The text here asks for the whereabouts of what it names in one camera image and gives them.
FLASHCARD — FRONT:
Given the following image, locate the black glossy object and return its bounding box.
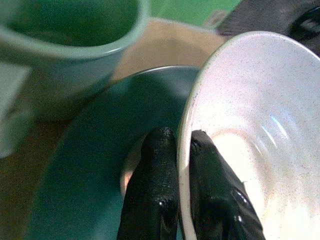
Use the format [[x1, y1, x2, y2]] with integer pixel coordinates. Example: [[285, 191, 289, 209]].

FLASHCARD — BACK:
[[289, 5, 320, 41]]

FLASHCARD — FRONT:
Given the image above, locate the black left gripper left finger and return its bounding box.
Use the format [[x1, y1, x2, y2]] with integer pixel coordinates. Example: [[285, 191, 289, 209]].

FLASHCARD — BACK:
[[116, 126, 185, 240]]

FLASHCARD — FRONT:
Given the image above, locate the teal ceramic plate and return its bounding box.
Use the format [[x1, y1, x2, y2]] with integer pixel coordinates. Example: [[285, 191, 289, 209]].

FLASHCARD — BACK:
[[24, 65, 202, 240]]

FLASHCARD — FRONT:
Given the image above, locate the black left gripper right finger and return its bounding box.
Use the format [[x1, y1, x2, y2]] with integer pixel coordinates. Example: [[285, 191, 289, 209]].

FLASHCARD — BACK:
[[188, 129, 267, 240]]

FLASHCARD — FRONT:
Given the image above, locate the light green ceramic mug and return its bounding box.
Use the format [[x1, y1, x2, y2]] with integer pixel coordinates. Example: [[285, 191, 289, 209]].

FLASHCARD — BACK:
[[0, 0, 151, 121]]

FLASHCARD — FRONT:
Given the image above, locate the white speckled ceramic bowl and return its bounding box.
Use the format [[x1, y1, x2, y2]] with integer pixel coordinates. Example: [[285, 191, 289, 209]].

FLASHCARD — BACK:
[[176, 30, 320, 240]]

